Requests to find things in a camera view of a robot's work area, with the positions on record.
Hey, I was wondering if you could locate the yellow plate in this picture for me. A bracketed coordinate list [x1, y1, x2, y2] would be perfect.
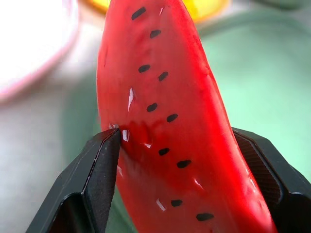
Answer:
[81, 0, 230, 24]

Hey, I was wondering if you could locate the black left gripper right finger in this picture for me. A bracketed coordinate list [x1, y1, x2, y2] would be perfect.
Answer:
[232, 127, 311, 233]

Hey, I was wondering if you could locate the green plate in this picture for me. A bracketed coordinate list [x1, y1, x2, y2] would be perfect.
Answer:
[59, 13, 311, 233]

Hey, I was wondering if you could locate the pink plate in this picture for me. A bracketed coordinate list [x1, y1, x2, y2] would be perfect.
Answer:
[0, 0, 81, 104]

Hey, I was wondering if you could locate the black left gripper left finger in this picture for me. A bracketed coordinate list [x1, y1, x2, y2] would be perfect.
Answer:
[26, 127, 122, 233]

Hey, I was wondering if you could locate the red watermelon slice toy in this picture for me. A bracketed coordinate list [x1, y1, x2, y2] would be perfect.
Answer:
[96, 0, 279, 233]

